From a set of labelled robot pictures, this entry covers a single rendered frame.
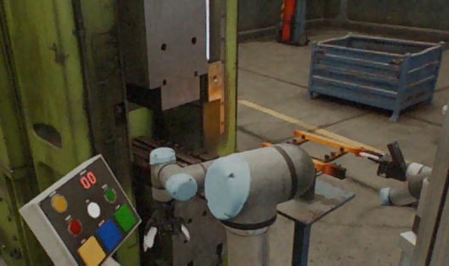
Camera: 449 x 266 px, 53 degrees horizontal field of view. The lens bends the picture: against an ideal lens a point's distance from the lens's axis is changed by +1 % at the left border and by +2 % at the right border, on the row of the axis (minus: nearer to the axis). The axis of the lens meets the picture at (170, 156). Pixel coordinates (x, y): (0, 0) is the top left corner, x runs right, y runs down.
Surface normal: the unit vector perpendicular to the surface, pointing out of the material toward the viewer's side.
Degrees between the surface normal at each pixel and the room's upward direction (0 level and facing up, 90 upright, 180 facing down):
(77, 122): 90
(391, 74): 89
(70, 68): 90
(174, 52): 90
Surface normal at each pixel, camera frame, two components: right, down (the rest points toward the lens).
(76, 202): 0.76, -0.33
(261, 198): 0.39, 0.27
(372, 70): -0.80, 0.28
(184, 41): 0.66, 0.29
